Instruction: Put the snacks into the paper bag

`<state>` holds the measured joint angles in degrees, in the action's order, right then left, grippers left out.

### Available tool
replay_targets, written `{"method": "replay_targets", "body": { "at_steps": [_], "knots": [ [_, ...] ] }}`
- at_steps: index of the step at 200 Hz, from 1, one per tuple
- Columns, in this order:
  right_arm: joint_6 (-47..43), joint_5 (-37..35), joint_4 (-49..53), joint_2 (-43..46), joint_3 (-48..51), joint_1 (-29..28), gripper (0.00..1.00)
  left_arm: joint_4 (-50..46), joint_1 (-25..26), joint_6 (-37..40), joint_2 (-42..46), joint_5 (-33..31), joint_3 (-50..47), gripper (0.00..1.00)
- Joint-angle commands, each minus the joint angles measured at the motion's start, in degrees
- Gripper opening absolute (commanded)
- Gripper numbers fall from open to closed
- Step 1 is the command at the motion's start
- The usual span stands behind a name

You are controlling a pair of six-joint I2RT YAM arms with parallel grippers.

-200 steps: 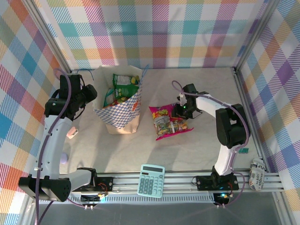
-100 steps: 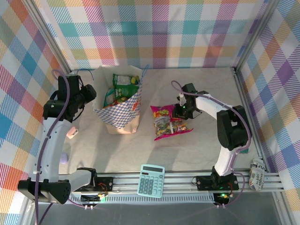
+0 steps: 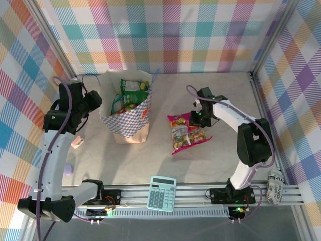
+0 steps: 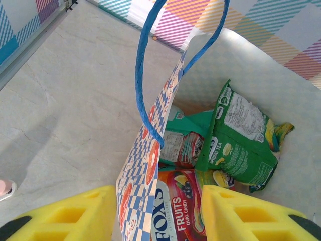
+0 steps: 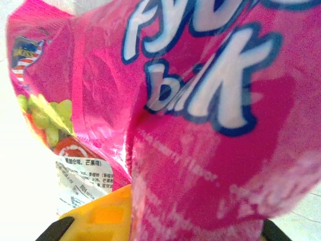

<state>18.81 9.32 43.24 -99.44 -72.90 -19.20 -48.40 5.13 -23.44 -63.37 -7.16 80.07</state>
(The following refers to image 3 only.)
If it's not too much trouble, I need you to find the large pink candy bag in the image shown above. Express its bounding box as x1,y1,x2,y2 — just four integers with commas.
167,112,213,156

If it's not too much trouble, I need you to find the small teal snack bag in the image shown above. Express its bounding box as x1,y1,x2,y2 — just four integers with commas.
110,94,124,116

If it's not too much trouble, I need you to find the checkered brown paper bag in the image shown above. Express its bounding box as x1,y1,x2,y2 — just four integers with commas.
82,68,161,145

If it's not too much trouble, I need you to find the green snack bag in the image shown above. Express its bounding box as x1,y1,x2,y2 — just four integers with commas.
120,79,150,111

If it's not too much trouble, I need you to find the pink eraser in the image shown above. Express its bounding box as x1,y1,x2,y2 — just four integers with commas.
71,135,84,148

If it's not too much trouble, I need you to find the light blue calculator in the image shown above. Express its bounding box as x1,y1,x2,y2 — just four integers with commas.
146,176,178,213

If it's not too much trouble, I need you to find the black controller board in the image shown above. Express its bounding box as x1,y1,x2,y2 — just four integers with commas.
228,205,247,218
86,207,113,218

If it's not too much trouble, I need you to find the aluminium side rail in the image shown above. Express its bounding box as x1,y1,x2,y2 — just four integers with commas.
249,71,291,186

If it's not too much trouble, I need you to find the aluminium mounting rail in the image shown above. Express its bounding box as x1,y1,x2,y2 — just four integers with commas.
27,183,305,208

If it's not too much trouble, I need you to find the aluminium frame post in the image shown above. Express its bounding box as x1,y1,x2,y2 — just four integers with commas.
250,0,301,76
22,0,78,81

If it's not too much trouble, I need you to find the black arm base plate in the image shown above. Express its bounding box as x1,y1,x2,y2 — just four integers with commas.
209,187,257,204
76,188,123,206

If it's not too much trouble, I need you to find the slotted grey cable duct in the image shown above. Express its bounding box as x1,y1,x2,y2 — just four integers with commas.
37,209,233,219

